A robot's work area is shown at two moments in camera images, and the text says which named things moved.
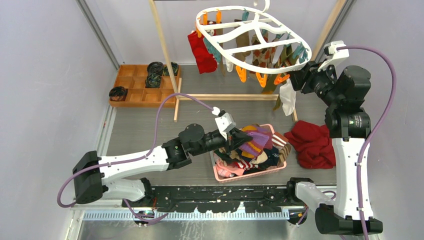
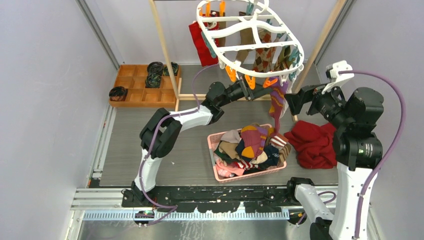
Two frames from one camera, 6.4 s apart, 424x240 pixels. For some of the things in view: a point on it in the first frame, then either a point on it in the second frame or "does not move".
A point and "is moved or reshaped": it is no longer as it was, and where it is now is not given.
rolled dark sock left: (118, 93) does not move
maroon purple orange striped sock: (262, 140) to (277, 95)
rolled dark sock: (155, 67) does not move
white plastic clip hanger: (251, 40) is moved or reshaped
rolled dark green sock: (174, 67) does not move
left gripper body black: (219, 142) to (237, 91)
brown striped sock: (284, 153) does not move
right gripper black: (311, 70) to (296, 100)
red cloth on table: (316, 148) does not move
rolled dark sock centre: (153, 80) does not move
